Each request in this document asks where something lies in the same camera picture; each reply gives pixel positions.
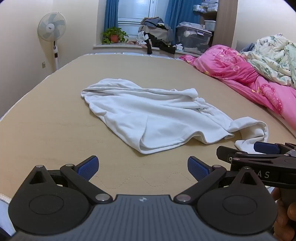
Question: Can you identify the white garment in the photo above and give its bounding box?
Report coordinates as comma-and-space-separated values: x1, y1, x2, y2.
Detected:
81, 78, 269, 155

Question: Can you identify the pile of dark clothes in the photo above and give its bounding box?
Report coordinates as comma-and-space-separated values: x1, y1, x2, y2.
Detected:
136, 17, 176, 55

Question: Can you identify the person's right hand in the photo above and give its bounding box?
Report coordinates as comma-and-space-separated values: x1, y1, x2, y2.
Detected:
271, 188, 296, 241

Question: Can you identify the striped bed sheet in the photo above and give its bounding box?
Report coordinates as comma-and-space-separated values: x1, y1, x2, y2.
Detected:
1, 194, 16, 237

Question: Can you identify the pink quilt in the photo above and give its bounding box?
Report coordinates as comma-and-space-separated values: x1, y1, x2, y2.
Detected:
180, 45, 295, 130

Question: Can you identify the floral cream quilt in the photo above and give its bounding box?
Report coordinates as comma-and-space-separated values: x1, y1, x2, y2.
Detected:
241, 34, 295, 88

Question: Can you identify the white window sill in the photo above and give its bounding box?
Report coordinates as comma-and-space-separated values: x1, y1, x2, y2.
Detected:
93, 44, 202, 57

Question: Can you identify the clear plastic storage bin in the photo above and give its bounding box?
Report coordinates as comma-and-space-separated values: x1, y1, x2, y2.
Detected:
175, 22, 212, 54

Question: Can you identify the wooden shelf unit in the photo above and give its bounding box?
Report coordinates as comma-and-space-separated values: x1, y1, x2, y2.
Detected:
193, 0, 238, 47

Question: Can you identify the right blue curtain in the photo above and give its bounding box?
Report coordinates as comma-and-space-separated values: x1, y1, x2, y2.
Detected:
165, 0, 202, 32

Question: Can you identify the blue curtain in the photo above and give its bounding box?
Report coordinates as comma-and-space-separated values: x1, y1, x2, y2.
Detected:
104, 0, 119, 31
165, 0, 202, 32

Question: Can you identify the potted green plant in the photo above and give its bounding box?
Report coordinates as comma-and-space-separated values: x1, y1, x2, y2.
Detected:
102, 27, 128, 44

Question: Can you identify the white standing fan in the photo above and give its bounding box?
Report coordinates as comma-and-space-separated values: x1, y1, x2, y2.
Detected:
37, 12, 66, 70

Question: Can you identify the left blue curtain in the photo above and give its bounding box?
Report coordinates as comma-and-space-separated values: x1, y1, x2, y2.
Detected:
104, 0, 119, 31

